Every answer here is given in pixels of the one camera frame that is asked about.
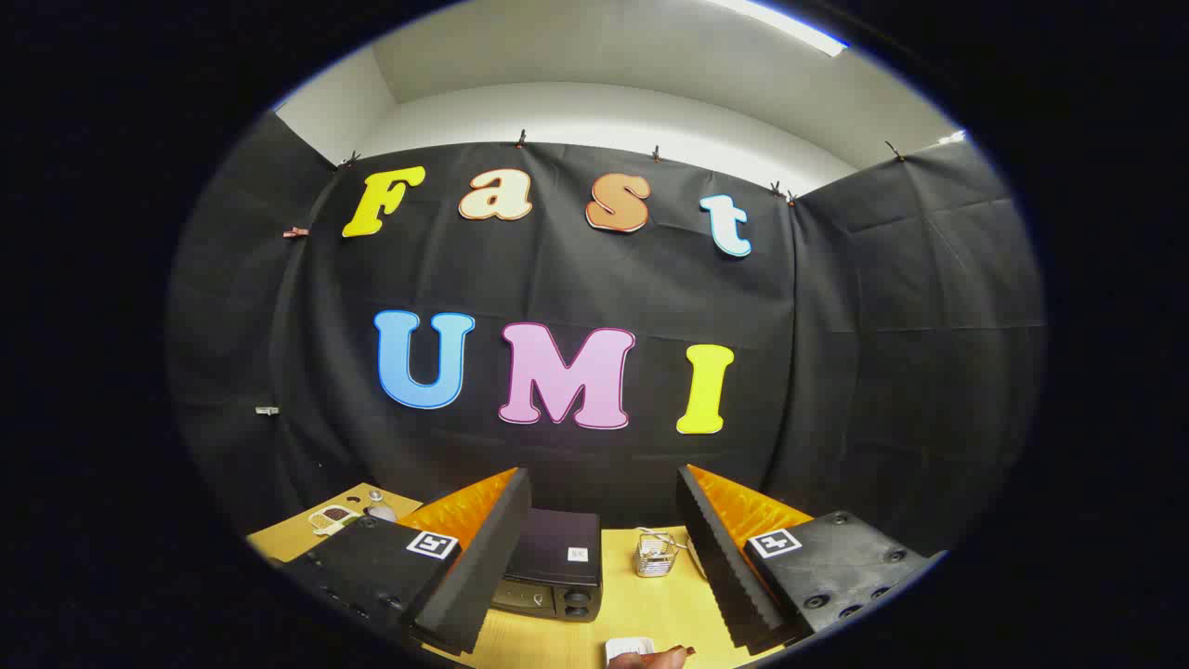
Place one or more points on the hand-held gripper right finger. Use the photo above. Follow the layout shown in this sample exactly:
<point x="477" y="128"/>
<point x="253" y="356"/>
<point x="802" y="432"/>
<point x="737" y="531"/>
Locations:
<point x="720" y="567"/>

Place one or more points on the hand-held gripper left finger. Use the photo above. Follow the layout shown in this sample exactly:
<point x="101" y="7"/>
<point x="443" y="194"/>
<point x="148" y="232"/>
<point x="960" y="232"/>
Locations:
<point x="483" y="567"/>

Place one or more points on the black toaster oven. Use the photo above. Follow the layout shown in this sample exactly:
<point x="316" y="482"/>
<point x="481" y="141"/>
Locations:
<point x="557" y="548"/>

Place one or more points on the silver cap shaker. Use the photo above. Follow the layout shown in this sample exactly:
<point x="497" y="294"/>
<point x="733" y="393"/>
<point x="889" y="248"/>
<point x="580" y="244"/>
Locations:
<point x="381" y="512"/>

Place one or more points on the small white plate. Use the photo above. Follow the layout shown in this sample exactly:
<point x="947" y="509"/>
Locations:
<point x="628" y="646"/>

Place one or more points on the divided white seasoning dish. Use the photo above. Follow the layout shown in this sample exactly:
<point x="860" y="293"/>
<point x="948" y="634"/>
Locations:
<point x="333" y="517"/>

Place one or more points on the black backdrop cloth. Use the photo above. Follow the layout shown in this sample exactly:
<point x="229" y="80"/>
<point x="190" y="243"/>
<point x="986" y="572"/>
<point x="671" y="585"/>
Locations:
<point x="576" y="279"/>

